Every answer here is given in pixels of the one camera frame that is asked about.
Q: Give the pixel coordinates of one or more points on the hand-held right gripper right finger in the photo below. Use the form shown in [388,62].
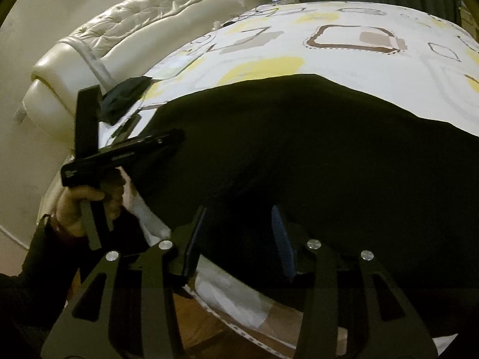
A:
[280,239]

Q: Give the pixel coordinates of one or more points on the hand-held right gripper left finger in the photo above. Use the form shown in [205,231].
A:
[194,239]

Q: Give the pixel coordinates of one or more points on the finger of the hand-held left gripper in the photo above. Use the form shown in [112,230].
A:
[157,144]

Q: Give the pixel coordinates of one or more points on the black pants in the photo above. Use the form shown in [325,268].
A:
[299,157]

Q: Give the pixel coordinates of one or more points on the person's left forearm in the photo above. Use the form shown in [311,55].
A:
[45,291]

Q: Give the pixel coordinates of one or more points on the person's left hand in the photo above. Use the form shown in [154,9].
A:
[73,209]

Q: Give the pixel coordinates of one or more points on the folded dark cloth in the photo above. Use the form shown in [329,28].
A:
[121,97]

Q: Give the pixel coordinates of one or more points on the cream tufted headboard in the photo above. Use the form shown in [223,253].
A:
[131,37]

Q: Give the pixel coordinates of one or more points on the white patterned bed sheet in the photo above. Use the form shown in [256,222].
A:
[355,37]

